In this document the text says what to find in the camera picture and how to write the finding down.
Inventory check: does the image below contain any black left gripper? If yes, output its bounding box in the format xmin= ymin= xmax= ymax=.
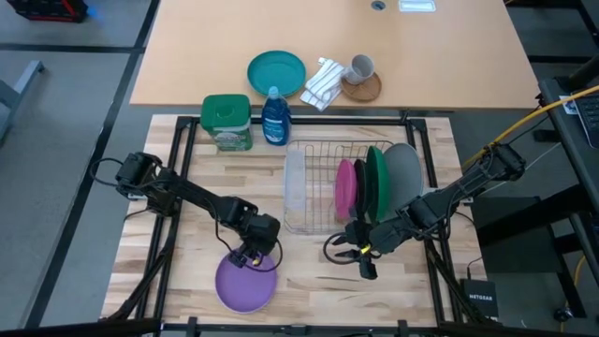
xmin=227 ymin=200 xmax=282 ymax=271

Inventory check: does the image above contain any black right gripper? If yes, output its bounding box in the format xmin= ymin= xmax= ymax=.
xmin=334 ymin=210 xmax=413 ymax=281

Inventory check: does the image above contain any pink plate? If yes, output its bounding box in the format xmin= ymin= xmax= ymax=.
xmin=334 ymin=158 xmax=358 ymax=221

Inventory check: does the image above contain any purple plate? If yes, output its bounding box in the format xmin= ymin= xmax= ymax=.
xmin=214 ymin=250 xmax=278 ymax=314

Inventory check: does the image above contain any dark navy plate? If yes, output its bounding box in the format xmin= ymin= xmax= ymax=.
xmin=353 ymin=158 xmax=371 ymax=219

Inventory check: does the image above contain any green plate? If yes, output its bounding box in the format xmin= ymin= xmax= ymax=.
xmin=364 ymin=145 xmax=391 ymax=224

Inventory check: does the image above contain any white plastic utensil caddy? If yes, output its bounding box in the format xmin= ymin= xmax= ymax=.
xmin=284 ymin=148 xmax=308 ymax=230

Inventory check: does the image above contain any grey plate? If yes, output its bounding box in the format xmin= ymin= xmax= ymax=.
xmin=382 ymin=142 xmax=425 ymax=221

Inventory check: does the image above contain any blue dish soap bottle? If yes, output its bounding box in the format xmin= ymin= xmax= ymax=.
xmin=260 ymin=85 xmax=293 ymax=146

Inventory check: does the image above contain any green Cascade detergent tub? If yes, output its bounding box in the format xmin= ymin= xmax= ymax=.
xmin=200 ymin=93 xmax=255 ymax=153

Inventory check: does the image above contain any black Netgear box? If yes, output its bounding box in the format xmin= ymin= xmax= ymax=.
xmin=460 ymin=278 xmax=500 ymax=320

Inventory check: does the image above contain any brown wooden plate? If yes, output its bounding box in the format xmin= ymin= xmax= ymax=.
xmin=340 ymin=72 xmax=383 ymax=103

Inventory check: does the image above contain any white striped cloth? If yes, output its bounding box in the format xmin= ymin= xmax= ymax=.
xmin=299 ymin=56 xmax=347 ymax=112

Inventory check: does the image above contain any teal plate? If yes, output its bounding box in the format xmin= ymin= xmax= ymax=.
xmin=246 ymin=50 xmax=308 ymax=98

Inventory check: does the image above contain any black cabinet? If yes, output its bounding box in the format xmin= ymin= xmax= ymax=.
xmin=470 ymin=184 xmax=581 ymax=277

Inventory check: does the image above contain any grey cup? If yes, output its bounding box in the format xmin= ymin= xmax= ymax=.
xmin=343 ymin=53 xmax=375 ymax=86

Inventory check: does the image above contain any light wooden desk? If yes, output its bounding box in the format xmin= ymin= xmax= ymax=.
xmin=129 ymin=0 xmax=542 ymax=112

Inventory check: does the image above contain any dark side desk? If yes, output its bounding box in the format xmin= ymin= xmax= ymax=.
xmin=537 ymin=58 xmax=599 ymax=319

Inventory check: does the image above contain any white desk outlet cover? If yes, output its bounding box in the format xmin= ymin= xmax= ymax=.
xmin=398 ymin=0 xmax=437 ymax=13

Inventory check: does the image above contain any white paper label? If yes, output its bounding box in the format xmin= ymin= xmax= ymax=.
xmin=559 ymin=95 xmax=580 ymax=116

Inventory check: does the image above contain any black keyboard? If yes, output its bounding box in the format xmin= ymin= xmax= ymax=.
xmin=573 ymin=91 xmax=599 ymax=151

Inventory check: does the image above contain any grey metal bench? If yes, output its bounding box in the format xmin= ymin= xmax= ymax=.
xmin=0 ymin=59 xmax=46 ymax=141

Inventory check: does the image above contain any red and black toolbox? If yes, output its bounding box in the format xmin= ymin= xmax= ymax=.
xmin=7 ymin=0 xmax=89 ymax=23

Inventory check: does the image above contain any white wire dish rack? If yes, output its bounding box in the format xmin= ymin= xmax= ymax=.
xmin=283 ymin=139 xmax=425 ymax=235

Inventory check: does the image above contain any black metal frame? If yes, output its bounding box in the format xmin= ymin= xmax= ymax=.
xmin=100 ymin=114 xmax=497 ymax=337

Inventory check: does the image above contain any white cable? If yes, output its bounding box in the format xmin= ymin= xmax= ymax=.
xmin=476 ymin=142 xmax=562 ymax=198

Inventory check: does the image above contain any short yellow cable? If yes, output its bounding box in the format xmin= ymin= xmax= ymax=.
xmin=559 ymin=255 xmax=587 ymax=333

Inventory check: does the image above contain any long yellow cable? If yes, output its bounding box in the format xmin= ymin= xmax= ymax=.
xmin=462 ymin=83 xmax=599 ymax=165

